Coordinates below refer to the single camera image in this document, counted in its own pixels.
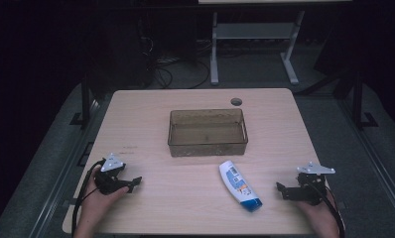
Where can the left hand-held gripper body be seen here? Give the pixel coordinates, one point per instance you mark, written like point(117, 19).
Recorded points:
point(110, 164)

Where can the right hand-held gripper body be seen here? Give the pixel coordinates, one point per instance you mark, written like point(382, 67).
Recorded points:
point(313, 190)

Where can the white bottle with blue cap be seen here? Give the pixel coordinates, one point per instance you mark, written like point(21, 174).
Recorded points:
point(239, 185)

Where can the brown translucent plastic box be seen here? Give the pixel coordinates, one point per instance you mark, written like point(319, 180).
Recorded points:
point(207, 134)

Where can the person's right hand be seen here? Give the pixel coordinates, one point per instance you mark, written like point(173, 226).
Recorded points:
point(321, 219)

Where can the person's left hand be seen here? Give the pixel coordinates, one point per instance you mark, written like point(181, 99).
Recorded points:
point(94, 201)

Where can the round grey table grommet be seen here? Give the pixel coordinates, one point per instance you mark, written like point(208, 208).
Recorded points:
point(236, 101)

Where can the grey metal stand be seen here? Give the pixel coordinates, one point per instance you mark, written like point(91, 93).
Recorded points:
point(253, 30)

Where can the aluminium floor rail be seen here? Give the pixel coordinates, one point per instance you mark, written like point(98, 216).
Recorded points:
point(66, 165)
point(374, 155)

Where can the black upright post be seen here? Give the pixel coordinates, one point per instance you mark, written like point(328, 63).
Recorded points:
point(85, 99)
point(358, 99)

